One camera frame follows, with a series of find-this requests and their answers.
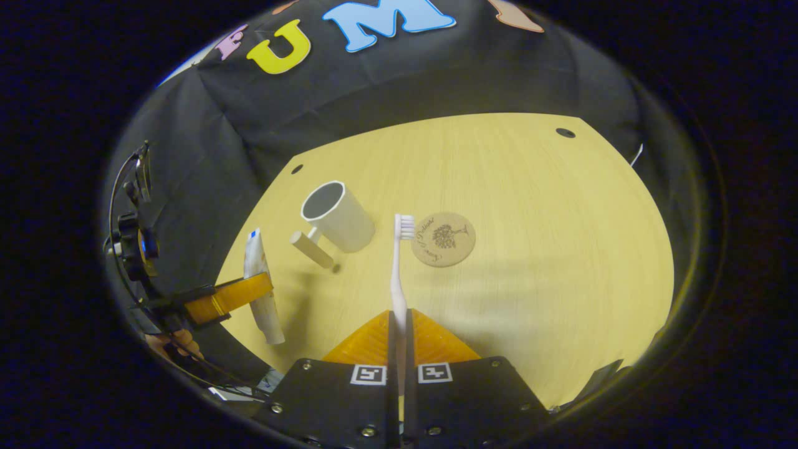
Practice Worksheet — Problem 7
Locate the white toothbrush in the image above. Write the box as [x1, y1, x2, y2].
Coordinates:
[390, 214, 416, 400]

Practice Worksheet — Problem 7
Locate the black backdrop cloth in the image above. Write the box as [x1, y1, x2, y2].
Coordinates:
[103, 0, 693, 381]

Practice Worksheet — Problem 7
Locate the white toothpaste tube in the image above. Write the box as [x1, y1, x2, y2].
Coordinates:
[243, 228, 286, 345]

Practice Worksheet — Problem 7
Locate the white cup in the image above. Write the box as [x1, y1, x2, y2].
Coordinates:
[289, 181, 377, 270]

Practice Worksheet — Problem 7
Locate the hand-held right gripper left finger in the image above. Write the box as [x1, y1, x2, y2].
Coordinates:
[252, 309, 400, 449]

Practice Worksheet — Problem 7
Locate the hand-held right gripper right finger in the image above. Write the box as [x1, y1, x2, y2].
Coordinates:
[404, 309, 552, 449]

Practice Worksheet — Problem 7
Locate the round cork coaster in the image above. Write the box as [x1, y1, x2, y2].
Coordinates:
[411, 212, 476, 268]

